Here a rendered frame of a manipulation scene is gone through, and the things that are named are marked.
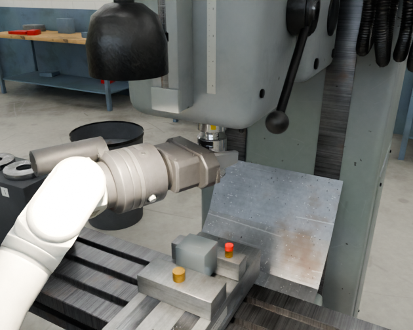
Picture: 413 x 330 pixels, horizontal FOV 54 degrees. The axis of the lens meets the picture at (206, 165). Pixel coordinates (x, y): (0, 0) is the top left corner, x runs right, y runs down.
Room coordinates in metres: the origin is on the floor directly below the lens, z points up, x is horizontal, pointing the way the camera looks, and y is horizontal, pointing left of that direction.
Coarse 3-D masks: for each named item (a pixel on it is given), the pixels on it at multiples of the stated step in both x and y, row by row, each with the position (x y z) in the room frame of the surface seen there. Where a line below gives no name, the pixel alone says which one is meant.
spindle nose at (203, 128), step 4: (200, 124) 0.59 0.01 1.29; (204, 124) 0.58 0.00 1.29; (208, 124) 0.58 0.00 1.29; (200, 128) 0.59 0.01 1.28; (204, 128) 0.58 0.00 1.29; (208, 128) 0.58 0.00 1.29; (216, 128) 0.58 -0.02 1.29; (220, 128) 0.58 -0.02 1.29; (224, 128) 0.59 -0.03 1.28; (208, 132) 0.58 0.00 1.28; (212, 132) 0.58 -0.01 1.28; (216, 132) 0.58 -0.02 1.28
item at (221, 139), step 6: (204, 132) 0.61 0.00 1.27; (222, 132) 0.61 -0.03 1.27; (198, 138) 0.59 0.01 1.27; (204, 138) 0.59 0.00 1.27; (210, 138) 0.59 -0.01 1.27; (216, 138) 0.59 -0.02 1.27; (222, 138) 0.59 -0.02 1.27; (204, 144) 0.58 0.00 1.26; (210, 144) 0.58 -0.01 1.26; (216, 144) 0.58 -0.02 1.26; (222, 144) 0.59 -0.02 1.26
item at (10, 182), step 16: (0, 160) 0.88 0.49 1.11; (16, 160) 0.91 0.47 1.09; (0, 176) 0.82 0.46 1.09; (16, 176) 0.80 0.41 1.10; (32, 176) 0.81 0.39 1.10; (0, 192) 0.79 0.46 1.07; (16, 192) 0.77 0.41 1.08; (32, 192) 0.78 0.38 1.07; (0, 208) 0.80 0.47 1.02; (16, 208) 0.78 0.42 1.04; (0, 224) 0.81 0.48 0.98; (0, 240) 0.81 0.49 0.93
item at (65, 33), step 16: (0, 32) 6.26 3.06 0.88; (16, 32) 5.96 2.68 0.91; (32, 32) 5.82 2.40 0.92; (48, 32) 6.26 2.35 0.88; (64, 32) 6.06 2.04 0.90; (32, 48) 6.67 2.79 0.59; (0, 64) 6.12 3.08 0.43; (0, 80) 6.10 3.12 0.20; (16, 80) 5.98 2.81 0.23; (32, 80) 5.98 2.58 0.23; (48, 80) 5.98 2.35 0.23; (64, 80) 5.98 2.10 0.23; (80, 80) 5.98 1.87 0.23; (96, 80) 5.98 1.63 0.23
